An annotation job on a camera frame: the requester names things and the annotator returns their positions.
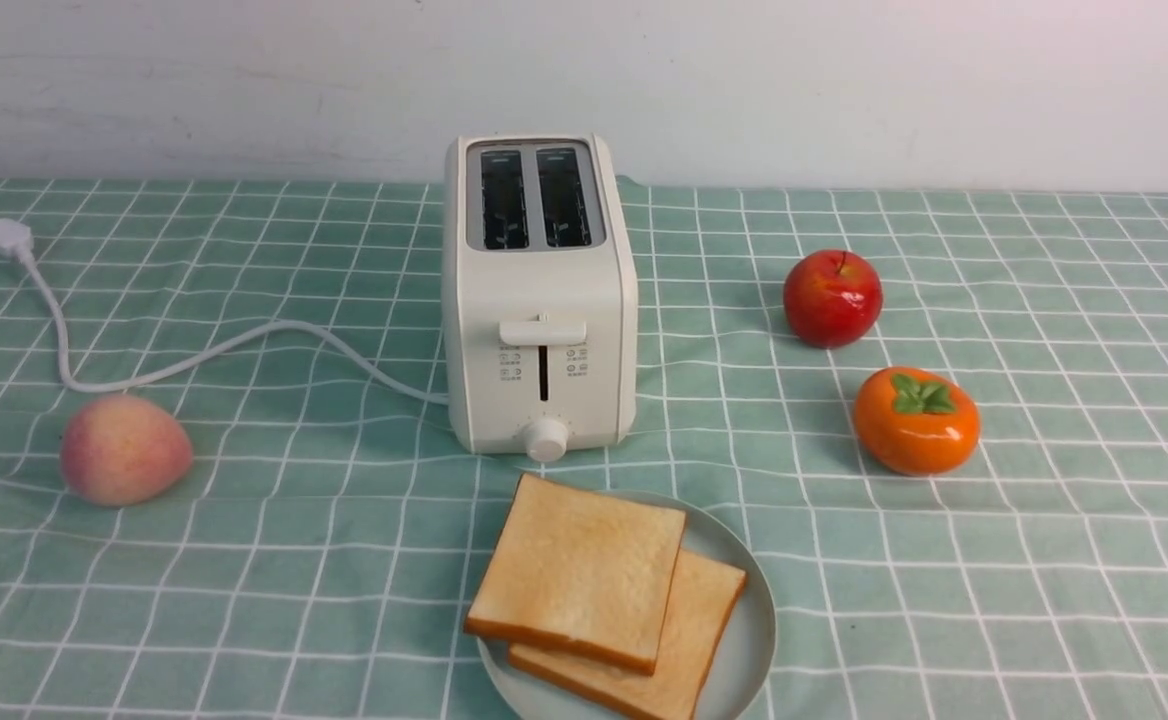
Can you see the toasted bread slice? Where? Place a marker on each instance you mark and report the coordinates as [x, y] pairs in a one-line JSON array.
[[579, 572], [702, 597]]

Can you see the white two-slot toaster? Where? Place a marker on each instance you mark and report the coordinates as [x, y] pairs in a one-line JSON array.
[[539, 296]]

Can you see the red apple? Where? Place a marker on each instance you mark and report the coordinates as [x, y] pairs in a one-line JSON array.
[[832, 297]]

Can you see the green checkered tablecloth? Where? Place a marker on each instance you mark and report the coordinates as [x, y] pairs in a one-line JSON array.
[[319, 557]]

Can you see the orange persimmon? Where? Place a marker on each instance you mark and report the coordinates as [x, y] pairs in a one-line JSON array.
[[914, 422]]

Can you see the light green round plate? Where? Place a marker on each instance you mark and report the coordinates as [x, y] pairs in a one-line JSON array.
[[744, 654]]

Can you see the pink peach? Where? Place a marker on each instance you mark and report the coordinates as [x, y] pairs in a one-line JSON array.
[[120, 450]]

